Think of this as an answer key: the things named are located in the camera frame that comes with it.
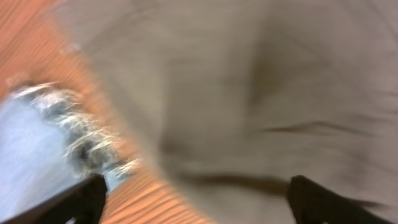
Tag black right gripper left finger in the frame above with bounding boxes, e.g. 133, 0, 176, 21
2, 174, 108, 224

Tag grey trousers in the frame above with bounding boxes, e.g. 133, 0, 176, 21
54, 0, 397, 223

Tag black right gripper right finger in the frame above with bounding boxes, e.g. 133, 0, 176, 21
287, 175, 392, 224

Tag light blue denim jeans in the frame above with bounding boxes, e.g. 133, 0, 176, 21
1, 83, 140, 220

